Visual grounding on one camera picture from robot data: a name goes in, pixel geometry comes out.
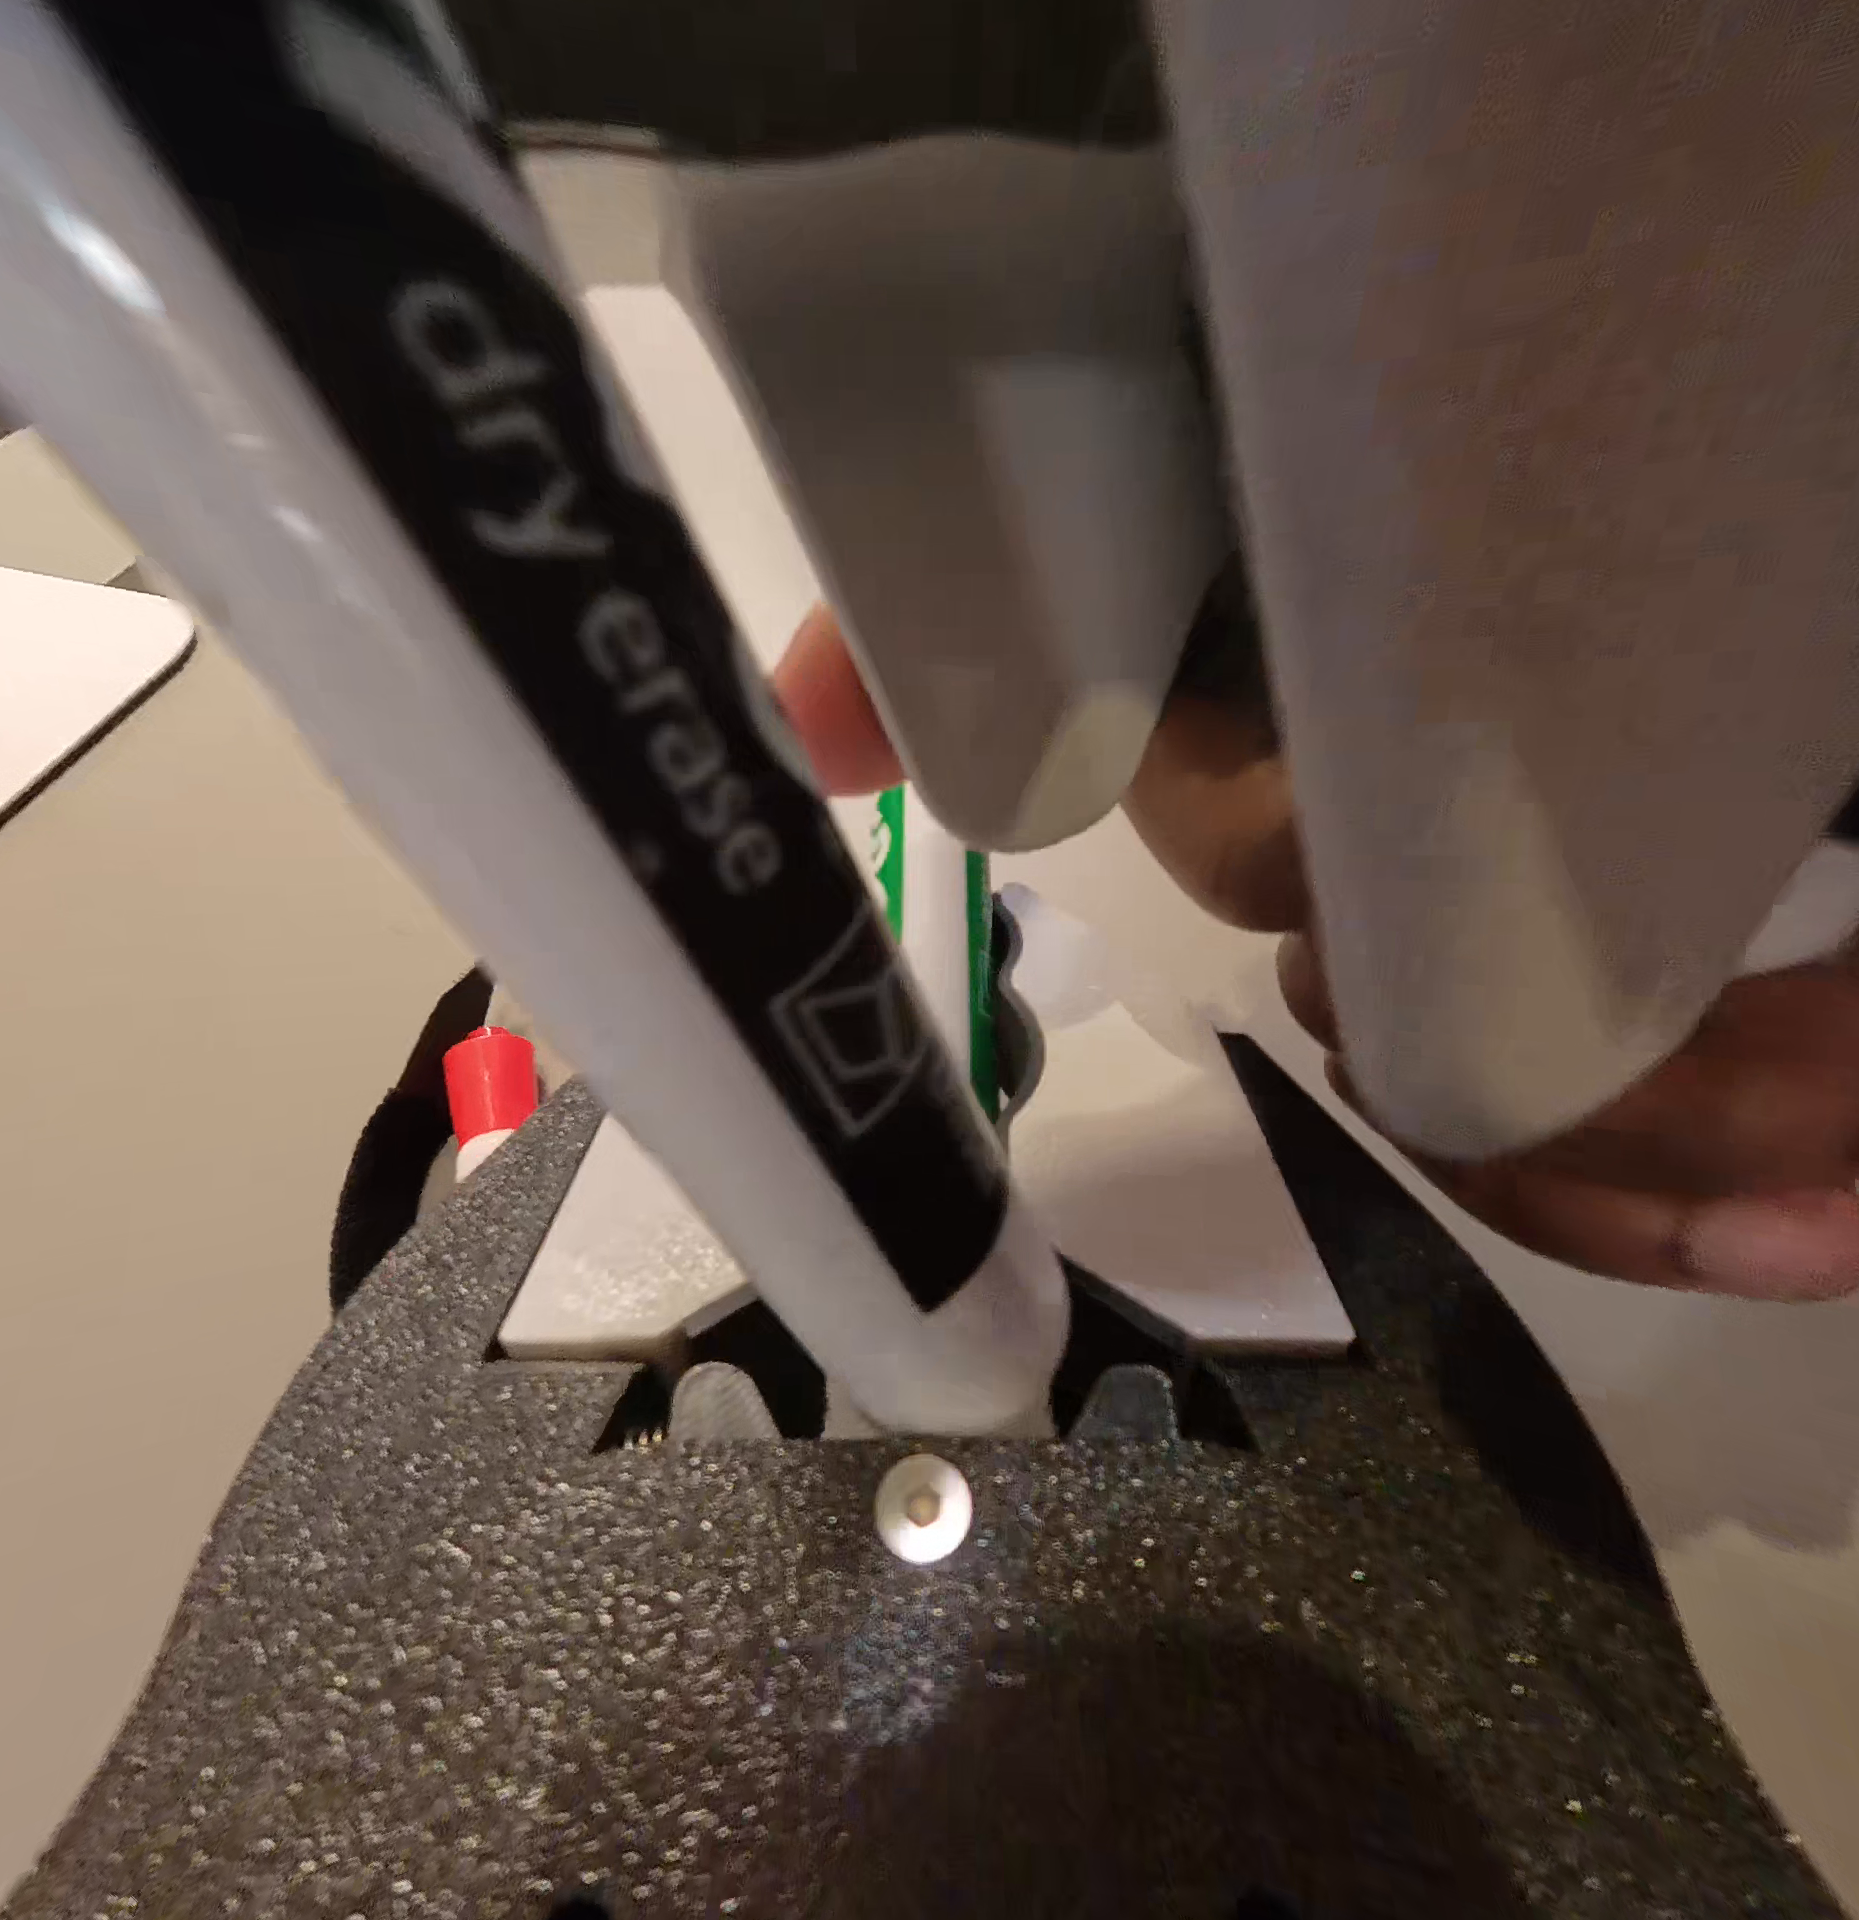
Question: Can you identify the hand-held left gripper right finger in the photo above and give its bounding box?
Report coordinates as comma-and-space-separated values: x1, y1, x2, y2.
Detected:
994, 884, 1359, 1443

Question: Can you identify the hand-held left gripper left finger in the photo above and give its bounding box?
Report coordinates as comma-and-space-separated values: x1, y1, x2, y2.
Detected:
497, 1113, 833, 1434

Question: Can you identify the red whiteboard marker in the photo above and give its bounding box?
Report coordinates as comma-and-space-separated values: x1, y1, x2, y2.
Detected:
439, 1025, 544, 1190

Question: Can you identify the black strap tie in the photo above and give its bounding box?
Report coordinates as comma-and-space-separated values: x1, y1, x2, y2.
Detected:
326, 966, 497, 1318

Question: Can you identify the green whiteboard marker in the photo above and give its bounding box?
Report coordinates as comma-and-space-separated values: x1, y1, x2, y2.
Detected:
866, 781, 1010, 1124

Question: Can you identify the black whiteboard marker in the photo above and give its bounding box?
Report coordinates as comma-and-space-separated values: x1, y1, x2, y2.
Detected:
0, 0, 1076, 1443

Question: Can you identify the person's right hand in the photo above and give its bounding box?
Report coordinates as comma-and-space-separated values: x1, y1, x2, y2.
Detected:
768, 604, 1859, 1302

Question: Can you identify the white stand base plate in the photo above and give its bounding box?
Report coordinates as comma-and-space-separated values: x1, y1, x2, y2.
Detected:
0, 560, 199, 850

